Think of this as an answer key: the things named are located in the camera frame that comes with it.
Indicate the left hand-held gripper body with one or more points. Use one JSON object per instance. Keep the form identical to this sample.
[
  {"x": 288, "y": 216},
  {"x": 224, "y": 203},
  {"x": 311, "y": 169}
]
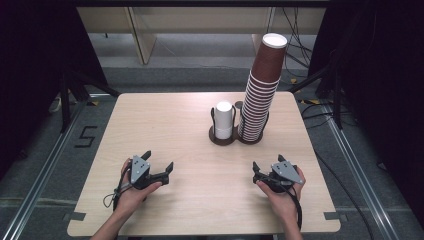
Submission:
[{"x": 139, "y": 170}]

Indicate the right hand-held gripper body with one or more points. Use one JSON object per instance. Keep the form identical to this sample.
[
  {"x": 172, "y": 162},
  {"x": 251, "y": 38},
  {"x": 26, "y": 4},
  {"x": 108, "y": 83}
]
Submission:
[{"x": 286, "y": 173}]

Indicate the dark brown double cup holder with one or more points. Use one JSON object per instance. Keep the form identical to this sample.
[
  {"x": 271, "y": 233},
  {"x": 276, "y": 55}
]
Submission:
[{"x": 220, "y": 141}]

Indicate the stack of brown cups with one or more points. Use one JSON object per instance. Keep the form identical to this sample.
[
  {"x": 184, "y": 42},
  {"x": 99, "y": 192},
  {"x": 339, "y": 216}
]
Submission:
[{"x": 266, "y": 66}]

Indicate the person's left hand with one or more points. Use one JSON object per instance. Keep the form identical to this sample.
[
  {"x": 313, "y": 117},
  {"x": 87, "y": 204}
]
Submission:
[{"x": 130, "y": 200}]

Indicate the person's right hand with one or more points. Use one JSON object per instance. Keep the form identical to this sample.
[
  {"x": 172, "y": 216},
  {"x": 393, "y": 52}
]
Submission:
[{"x": 283, "y": 205}]

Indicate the black tape strip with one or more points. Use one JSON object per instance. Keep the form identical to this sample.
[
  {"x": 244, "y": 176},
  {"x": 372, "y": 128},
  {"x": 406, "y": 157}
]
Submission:
[
  {"x": 333, "y": 216},
  {"x": 78, "y": 216}
]

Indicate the black metal stand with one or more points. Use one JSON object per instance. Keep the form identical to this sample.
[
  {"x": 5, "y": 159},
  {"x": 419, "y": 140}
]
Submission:
[
  {"x": 65, "y": 106},
  {"x": 338, "y": 100}
]

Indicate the beige wooden shelf unit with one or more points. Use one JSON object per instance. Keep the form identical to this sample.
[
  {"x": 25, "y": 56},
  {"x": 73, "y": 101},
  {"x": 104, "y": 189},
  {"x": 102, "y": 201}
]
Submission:
[{"x": 143, "y": 40}]

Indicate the black curtain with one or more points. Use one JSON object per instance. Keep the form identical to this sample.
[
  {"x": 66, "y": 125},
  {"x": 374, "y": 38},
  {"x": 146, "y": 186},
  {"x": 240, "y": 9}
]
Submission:
[
  {"x": 383, "y": 83},
  {"x": 26, "y": 66}
]

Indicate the aluminium floor rail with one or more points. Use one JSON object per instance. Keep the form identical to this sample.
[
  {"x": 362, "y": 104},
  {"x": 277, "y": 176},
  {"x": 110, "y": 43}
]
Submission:
[
  {"x": 363, "y": 186},
  {"x": 40, "y": 186}
]

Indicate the black frame bar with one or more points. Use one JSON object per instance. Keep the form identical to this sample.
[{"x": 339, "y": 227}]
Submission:
[{"x": 200, "y": 3}]

